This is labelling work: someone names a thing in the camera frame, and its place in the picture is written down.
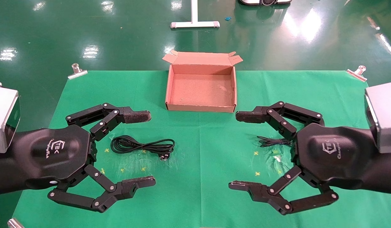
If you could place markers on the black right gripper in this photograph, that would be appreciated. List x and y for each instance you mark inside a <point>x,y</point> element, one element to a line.
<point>334,152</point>

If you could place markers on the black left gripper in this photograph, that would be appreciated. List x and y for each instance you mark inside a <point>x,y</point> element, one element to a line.
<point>46,152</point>

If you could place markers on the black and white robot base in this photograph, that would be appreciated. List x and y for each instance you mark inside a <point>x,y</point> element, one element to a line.
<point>265,2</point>

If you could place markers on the open brown cardboard box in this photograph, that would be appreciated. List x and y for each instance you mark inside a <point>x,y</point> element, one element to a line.
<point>200,88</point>

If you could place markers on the green table cloth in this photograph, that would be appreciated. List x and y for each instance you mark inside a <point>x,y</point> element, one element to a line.
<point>198,142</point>

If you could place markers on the silver binder clip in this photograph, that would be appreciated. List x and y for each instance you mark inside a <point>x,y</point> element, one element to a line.
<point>14,223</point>
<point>356,74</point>
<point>77,73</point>

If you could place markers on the white T-shaped stand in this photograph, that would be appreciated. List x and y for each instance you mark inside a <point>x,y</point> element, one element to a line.
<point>194,24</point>

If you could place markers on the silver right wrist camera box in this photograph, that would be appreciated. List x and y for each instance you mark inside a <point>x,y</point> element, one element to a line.
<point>385,117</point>

